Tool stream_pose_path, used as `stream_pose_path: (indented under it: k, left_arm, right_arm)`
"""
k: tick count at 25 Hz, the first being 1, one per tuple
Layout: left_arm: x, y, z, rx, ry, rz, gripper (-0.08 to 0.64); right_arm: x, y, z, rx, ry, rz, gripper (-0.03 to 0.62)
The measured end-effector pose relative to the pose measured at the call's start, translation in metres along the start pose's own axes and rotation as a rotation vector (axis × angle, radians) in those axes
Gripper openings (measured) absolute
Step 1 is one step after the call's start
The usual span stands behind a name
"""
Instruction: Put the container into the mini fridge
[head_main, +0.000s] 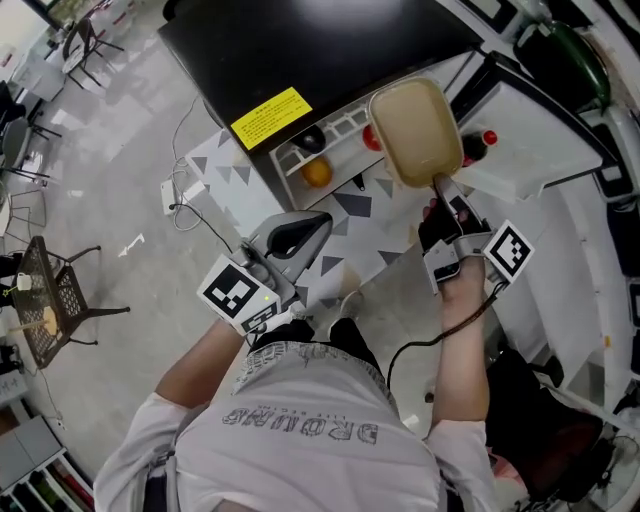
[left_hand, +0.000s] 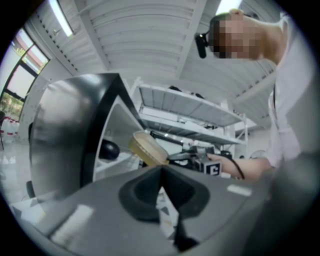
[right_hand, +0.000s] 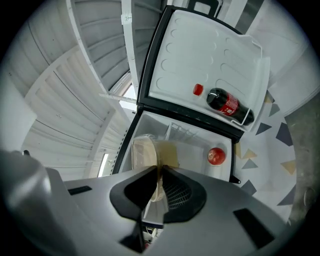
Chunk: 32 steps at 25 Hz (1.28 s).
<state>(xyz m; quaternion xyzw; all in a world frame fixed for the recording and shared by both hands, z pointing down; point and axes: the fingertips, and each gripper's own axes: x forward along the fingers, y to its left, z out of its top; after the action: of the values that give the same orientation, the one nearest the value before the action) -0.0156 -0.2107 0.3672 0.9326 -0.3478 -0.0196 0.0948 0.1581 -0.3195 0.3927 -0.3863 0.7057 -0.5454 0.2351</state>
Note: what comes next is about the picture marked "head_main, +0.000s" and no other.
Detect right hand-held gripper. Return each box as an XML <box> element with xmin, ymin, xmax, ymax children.
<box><xmin>417</xmin><ymin>172</ymin><xmax>536</xmax><ymax>296</ymax></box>

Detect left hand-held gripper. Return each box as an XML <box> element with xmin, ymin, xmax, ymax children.
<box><xmin>196</xmin><ymin>209</ymin><xmax>335</xmax><ymax>337</ymax></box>

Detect beige plastic tray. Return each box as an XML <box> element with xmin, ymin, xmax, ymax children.
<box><xmin>368</xmin><ymin>76</ymin><xmax>465</xmax><ymax>190</ymax></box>

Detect black mini fridge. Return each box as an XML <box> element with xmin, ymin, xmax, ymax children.
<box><xmin>157</xmin><ymin>0</ymin><xmax>620</xmax><ymax>214</ymax></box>

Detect person's right forearm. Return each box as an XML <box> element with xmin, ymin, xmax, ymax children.
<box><xmin>428</xmin><ymin>257</ymin><xmax>491</xmax><ymax>441</ymax></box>

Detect person's left forearm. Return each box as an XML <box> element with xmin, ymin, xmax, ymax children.
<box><xmin>154</xmin><ymin>317</ymin><xmax>249</xmax><ymax>407</ymax></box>

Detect cola bottle red cap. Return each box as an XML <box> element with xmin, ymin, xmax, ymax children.
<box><xmin>459</xmin><ymin>128</ymin><xmax>500</xmax><ymax>169</ymax></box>

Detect orange fruit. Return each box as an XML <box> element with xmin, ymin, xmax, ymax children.
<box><xmin>300</xmin><ymin>157</ymin><xmax>334</xmax><ymax>189</ymax></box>

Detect white triangle-patterned table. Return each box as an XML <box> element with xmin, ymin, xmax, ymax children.
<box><xmin>184</xmin><ymin>127</ymin><xmax>437</xmax><ymax>312</ymax></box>

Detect person's right shoe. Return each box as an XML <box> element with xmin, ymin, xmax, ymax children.
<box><xmin>330</xmin><ymin>289</ymin><xmax>367</xmax><ymax>326</ymax></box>

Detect black round object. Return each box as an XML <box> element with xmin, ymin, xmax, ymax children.
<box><xmin>298</xmin><ymin>127</ymin><xmax>326</xmax><ymax>154</ymax></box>

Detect red apple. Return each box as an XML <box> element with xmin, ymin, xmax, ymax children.
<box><xmin>360</xmin><ymin>124</ymin><xmax>384</xmax><ymax>153</ymax></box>

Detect black shorts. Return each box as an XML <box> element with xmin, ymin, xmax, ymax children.
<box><xmin>248</xmin><ymin>317</ymin><xmax>384</xmax><ymax>374</ymax></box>

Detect white glossy cabinet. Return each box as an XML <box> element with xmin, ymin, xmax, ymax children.
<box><xmin>359</xmin><ymin>169</ymin><xmax>640</xmax><ymax>417</ymax></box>

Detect white power strip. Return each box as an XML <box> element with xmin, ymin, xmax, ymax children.
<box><xmin>160</xmin><ymin>179</ymin><xmax>179</xmax><ymax>216</ymax></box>

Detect black framed appliance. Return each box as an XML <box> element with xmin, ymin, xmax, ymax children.
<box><xmin>594</xmin><ymin>162</ymin><xmax>640</xmax><ymax>201</ymax></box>

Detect white floor tape strip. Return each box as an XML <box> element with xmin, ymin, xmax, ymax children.
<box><xmin>118</xmin><ymin>233</ymin><xmax>146</xmax><ymax>259</ymax></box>

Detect dark green appliance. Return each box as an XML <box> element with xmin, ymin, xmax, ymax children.
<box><xmin>519</xmin><ymin>19</ymin><xmax>614</xmax><ymax>114</ymax></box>

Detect white printed t-shirt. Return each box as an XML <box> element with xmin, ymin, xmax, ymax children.
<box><xmin>92</xmin><ymin>342</ymin><xmax>501</xmax><ymax>512</ymax></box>

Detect black office chair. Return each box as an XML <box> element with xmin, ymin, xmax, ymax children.
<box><xmin>482</xmin><ymin>344</ymin><xmax>616</xmax><ymax>504</ymax></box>

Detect black lattice metal table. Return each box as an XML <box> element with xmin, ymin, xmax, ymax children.
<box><xmin>9</xmin><ymin>234</ymin><xmax>131</xmax><ymax>371</ymax></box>

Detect wooden stick stand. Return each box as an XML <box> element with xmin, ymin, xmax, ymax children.
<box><xmin>9</xmin><ymin>307</ymin><xmax>62</xmax><ymax>337</ymax></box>

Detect pink cloth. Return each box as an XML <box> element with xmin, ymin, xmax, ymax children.
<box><xmin>488</xmin><ymin>452</ymin><xmax>526</xmax><ymax>484</ymax></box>

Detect black metal chair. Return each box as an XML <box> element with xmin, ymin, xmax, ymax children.
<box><xmin>62</xmin><ymin>17</ymin><xmax>126</xmax><ymax>91</ymax></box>

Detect black chair gray seat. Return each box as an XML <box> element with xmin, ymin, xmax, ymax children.
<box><xmin>0</xmin><ymin>82</ymin><xmax>64</xmax><ymax>184</ymax></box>

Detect white desk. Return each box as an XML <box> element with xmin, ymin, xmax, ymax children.
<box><xmin>9</xmin><ymin>29</ymin><xmax>69</xmax><ymax>101</ymax></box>

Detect black-framed window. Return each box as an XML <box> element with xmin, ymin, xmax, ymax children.
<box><xmin>29</xmin><ymin>0</ymin><xmax>101</xmax><ymax>31</ymax></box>

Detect white storage shelf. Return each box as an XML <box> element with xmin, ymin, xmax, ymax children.
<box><xmin>0</xmin><ymin>414</ymin><xmax>96</xmax><ymax>512</ymax></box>

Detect black floor cable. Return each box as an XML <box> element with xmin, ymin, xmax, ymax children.
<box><xmin>169</xmin><ymin>202</ymin><xmax>236</xmax><ymax>252</ymax></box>

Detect white floor cable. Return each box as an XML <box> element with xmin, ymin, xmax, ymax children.
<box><xmin>168</xmin><ymin>97</ymin><xmax>202</xmax><ymax>232</ymax></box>

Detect gray shoulder strap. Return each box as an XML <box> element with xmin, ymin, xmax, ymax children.
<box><xmin>147</xmin><ymin>449</ymin><xmax>182</xmax><ymax>512</ymax></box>

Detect thin wire chair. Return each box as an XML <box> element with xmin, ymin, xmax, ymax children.
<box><xmin>0</xmin><ymin>187</ymin><xmax>49</xmax><ymax>247</ymax></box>

